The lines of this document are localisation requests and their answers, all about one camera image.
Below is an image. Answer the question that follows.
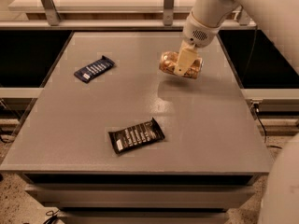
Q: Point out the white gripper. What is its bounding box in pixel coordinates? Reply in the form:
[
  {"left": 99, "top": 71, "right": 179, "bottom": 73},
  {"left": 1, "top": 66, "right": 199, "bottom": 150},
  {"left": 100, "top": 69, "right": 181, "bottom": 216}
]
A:
[{"left": 174, "top": 13, "right": 220, "bottom": 77}]

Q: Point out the orange soda can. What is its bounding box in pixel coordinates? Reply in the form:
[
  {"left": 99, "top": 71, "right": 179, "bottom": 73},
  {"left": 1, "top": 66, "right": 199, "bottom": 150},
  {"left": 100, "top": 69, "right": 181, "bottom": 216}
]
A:
[{"left": 159, "top": 51, "right": 203, "bottom": 79}]

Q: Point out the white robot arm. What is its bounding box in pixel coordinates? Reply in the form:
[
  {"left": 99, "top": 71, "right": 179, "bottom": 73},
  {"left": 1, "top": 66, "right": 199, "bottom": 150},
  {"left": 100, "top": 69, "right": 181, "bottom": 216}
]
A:
[{"left": 175, "top": 0, "right": 299, "bottom": 224}]

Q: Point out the black rxbar chocolate wrapper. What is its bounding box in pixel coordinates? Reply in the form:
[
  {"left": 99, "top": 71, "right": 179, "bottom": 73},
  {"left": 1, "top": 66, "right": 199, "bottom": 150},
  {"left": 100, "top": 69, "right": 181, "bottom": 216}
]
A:
[{"left": 108, "top": 119, "right": 165, "bottom": 154}]

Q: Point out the blue snack bar wrapper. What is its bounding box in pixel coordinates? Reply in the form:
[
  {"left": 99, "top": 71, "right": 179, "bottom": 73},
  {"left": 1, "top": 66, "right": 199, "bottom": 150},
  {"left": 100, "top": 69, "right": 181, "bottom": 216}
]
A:
[{"left": 74, "top": 56, "right": 115, "bottom": 83}]

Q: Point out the grey drawer cabinet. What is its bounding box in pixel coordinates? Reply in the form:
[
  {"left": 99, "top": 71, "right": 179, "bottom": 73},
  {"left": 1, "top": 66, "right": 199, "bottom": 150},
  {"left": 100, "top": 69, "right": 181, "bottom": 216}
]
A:
[{"left": 24, "top": 173, "right": 254, "bottom": 224}]

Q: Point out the black cable on floor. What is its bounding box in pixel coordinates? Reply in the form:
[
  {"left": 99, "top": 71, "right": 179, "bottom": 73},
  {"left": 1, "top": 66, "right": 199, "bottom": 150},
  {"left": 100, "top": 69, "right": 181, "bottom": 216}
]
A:
[{"left": 253, "top": 103, "right": 283, "bottom": 149}]

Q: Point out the metal frame railing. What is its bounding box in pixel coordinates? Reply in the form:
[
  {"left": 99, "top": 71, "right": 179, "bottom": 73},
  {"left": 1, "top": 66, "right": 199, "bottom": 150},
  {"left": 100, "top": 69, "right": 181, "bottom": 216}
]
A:
[{"left": 0, "top": 0, "right": 260, "bottom": 30}]

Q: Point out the black cable at bottom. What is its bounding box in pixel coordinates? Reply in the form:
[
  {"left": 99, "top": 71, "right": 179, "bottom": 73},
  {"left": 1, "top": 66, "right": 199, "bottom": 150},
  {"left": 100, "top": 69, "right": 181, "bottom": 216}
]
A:
[{"left": 42, "top": 209, "right": 60, "bottom": 224}]

